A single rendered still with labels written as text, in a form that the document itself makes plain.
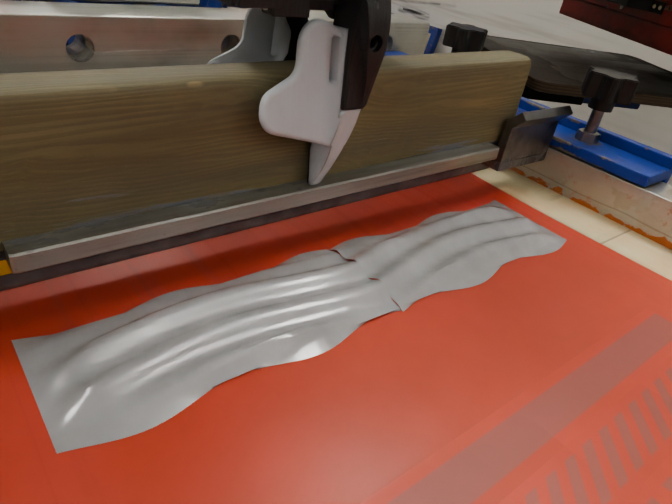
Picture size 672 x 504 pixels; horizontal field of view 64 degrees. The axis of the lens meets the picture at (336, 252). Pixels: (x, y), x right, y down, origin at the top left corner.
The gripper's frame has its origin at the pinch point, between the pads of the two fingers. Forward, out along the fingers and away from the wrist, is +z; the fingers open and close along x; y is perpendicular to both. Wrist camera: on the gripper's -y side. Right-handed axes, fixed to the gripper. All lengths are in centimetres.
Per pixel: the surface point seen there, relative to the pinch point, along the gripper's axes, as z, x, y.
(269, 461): 5.8, 14.7, 11.3
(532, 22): 13, -111, -200
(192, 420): 5.8, 11.4, 12.9
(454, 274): 5.3, 9.7, -5.5
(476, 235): 5.1, 7.3, -10.7
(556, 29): 13, -99, -200
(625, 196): 3.2, 10.4, -25.6
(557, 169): 3.6, 4.2, -25.6
